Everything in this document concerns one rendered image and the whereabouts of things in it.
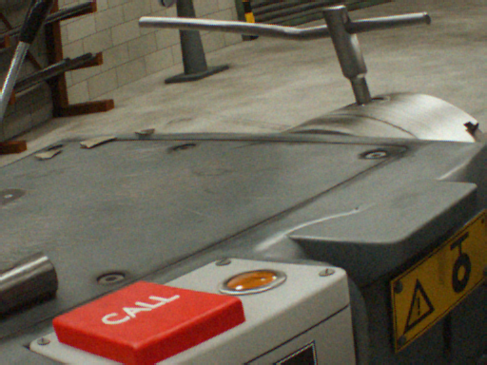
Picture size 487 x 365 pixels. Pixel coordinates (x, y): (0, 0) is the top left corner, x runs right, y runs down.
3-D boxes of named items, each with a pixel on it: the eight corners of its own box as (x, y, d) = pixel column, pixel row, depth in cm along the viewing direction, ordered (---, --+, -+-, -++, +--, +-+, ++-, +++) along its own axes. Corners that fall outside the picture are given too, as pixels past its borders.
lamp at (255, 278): (256, 305, 48) (252, 288, 48) (219, 299, 50) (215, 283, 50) (289, 287, 50) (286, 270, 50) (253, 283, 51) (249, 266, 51)
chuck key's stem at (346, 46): (391, 133, 94) (349, 4, 92) (377, 140, 93) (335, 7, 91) (371, 135, 96) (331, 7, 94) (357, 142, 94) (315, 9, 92)
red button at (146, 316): (148, 388, 42) (134, 344, 41) (62, 357, 46) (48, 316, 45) (253, 338, 46) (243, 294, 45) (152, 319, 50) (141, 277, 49)
